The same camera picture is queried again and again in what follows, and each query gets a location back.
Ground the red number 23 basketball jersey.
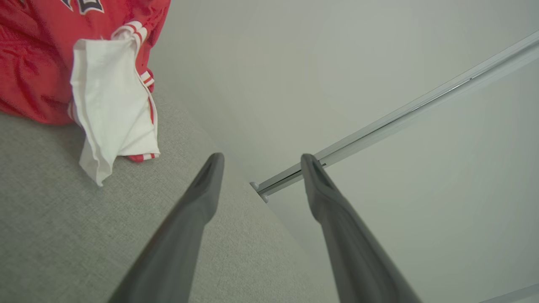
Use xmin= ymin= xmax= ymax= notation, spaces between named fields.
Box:
xmin=0 ymin=0 xmax=172 ymax=187

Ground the grey partition post with feet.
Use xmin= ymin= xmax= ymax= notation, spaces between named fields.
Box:
xmin=250 ymin=30 xmax=539 ymax=204

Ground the grey fabric sofa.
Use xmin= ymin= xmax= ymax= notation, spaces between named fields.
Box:
xmin=0 ymin=78 xmax=342 ymax=303

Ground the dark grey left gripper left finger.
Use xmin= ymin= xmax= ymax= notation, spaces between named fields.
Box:
xmin=108 ymin=152 xmax=225 ymax=303

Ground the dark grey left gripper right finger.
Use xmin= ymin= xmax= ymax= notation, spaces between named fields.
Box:
xmin=301 ymin=153 xmax=423 ymax=303

